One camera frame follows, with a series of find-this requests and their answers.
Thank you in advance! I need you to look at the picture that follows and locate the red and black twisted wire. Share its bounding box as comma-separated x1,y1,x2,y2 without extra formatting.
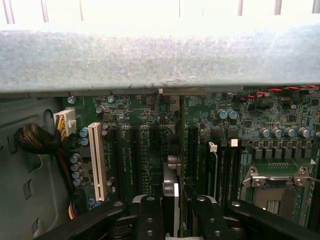
240,84,320,102

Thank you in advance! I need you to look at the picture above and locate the CPU socket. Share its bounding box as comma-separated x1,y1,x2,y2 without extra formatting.
240,164,314,227

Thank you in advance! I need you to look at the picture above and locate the braided power wire bundle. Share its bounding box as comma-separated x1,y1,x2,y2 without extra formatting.
66,197,87,221
13,107,78,197

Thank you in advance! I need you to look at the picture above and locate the open grey PC case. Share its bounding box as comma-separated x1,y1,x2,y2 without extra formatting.
0,23,320,99

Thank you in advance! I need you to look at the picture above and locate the black RAM slot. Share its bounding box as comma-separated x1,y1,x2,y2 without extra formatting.
231,138,243,201
216,141,226,203
224,141,234,202

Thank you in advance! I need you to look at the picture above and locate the white expansion slot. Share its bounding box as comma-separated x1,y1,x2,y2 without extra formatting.
87,121,108,203

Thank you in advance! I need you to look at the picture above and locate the green motherboard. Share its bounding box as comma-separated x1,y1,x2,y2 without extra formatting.
61,86,320,231

